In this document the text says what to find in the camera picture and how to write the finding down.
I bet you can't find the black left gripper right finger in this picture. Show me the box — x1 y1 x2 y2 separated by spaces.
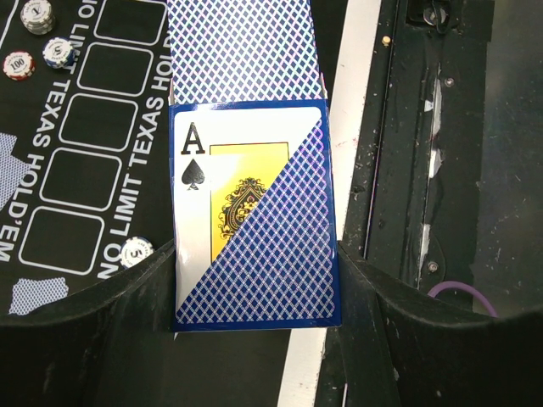
339 250 542 406

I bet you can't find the grey white chip right lower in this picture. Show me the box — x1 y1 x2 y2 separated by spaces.
20 0 55 35

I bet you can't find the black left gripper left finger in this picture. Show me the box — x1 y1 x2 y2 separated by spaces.
1 243 174 406

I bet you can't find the blue back card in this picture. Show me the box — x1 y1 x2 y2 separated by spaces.
0 133 31 209
8 277 69 315

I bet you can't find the blue playing card deck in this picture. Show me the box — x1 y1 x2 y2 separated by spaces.
167 1 341 332

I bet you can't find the grey white chip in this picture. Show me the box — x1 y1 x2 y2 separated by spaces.
3 51 36 81
20 0 55 35

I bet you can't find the blue white 5 chip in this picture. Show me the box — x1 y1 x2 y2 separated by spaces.
120 237 154 269
42 36 76 69

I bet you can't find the black poker table mat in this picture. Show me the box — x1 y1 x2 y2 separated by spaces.
0 0 353 407

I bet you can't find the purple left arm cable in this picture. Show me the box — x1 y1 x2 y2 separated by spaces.
427 280 499 318

